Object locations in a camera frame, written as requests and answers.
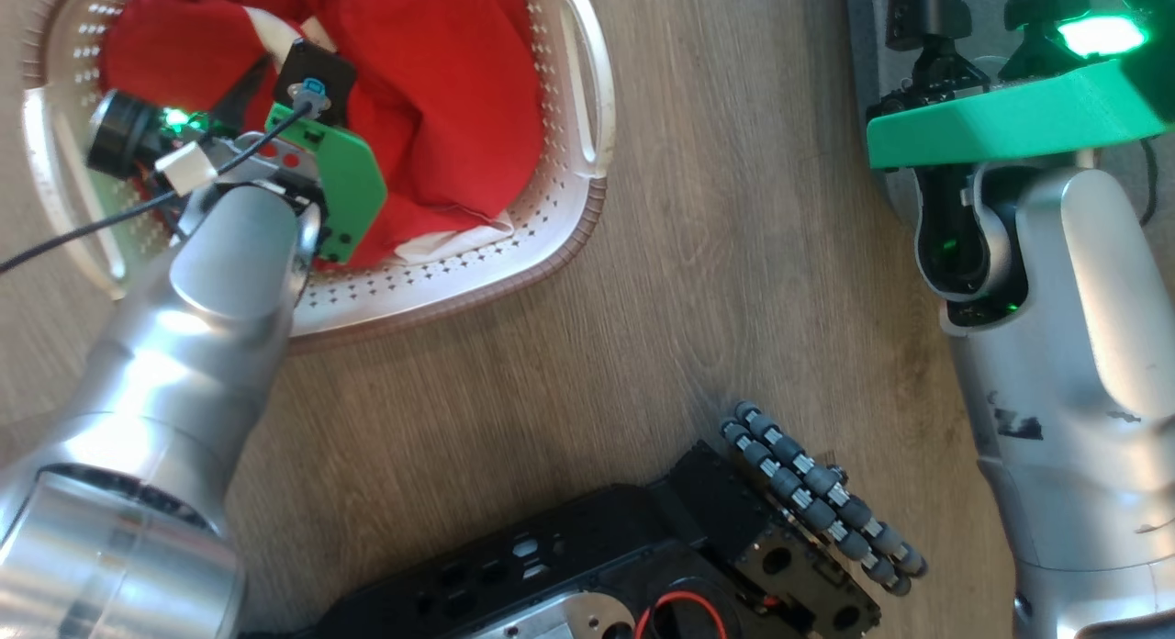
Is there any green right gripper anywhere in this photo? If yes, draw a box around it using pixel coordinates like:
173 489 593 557
866 0 1175 172

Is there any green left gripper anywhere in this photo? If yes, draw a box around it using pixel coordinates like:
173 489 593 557
87 56 388 265

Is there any red garment with white trim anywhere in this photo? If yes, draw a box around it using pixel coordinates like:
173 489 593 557
96 0 543 271

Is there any white plastic laundry basket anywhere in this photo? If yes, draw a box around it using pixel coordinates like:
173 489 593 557
20 0 616 351

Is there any grey round pouf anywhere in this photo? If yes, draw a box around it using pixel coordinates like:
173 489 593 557
845 0 1175 231

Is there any grey roller omni wheel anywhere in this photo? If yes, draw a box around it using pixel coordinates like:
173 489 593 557
721 400 928 596

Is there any white cable label tag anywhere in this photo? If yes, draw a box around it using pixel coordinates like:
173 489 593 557
154 141 219 197

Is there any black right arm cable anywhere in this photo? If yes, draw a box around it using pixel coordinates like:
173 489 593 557
1138 136 1159 227

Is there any thin red wire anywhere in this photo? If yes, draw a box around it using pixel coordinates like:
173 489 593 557
633 591 728 639

